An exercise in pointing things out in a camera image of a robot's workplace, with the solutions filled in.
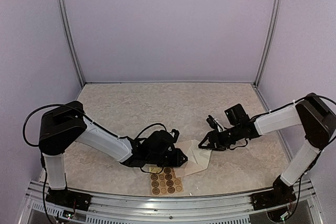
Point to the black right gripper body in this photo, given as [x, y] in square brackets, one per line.
[223, 142]

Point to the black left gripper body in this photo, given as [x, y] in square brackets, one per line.
[158, 160]

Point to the pink envelope with cream flap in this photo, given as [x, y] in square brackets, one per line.
[198, 159]

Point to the brown seal sticker sheet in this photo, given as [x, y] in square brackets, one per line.
[164, 182]

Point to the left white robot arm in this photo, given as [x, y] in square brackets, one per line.
[63, 124]

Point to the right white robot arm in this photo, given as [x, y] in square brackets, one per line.
[309, 120]

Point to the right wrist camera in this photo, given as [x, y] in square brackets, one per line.
[212, 123]

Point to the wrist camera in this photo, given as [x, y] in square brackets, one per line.
[212, 123]
[175, 135]

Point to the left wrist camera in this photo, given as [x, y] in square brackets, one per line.
[175, 135]

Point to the front aluminium rail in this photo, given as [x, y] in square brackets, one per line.
[114, 208]

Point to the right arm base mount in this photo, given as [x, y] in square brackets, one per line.
[268, 199]

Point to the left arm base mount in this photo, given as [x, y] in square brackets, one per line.
[69, 199]

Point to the left aluminium frame post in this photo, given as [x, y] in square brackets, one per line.
[70, 42]

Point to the aluminium frame post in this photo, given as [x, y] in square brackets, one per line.
[70, 42]
[267, 46]

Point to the right aluminium frame post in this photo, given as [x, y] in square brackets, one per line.
[267, 46]

